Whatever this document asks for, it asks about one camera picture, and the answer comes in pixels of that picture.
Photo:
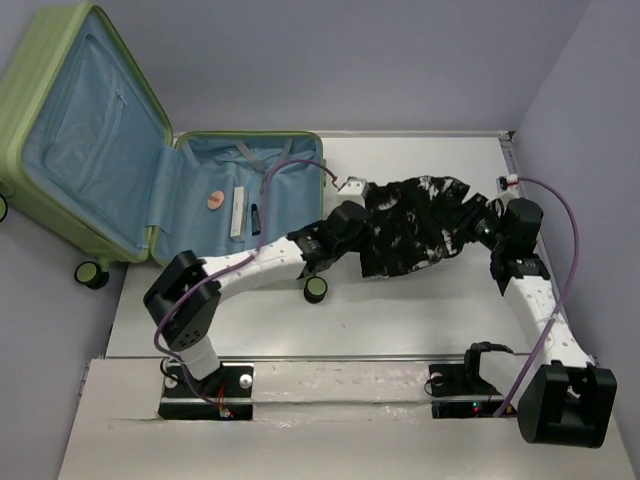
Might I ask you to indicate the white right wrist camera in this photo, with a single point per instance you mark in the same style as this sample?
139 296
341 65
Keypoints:
507 182

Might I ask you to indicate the green hard-shell suitcase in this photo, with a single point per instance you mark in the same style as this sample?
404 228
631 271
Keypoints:
88 152

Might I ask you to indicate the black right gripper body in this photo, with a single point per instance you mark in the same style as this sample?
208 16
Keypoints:
482 225

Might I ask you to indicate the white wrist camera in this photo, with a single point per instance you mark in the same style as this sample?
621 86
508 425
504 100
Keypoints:
353 189
507 182

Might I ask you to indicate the black white patterned garment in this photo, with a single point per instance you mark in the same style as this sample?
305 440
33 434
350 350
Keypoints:
405 235

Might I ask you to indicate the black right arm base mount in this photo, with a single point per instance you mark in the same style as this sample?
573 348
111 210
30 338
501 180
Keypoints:
458 390

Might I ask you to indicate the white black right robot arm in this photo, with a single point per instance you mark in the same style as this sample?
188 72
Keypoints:
560 396

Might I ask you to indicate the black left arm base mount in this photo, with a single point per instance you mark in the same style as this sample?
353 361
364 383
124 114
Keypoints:
224 396

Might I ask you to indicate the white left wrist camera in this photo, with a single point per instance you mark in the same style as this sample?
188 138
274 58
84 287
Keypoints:
353 189

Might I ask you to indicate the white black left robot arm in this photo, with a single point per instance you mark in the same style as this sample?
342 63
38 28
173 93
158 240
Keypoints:
183 300

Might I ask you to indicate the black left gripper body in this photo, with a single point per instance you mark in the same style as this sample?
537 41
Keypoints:
359 243

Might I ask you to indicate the small black tube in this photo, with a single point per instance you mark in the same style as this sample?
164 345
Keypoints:
255 220

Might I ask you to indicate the round pink powder puff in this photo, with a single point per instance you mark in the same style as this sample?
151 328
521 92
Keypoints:
215 200

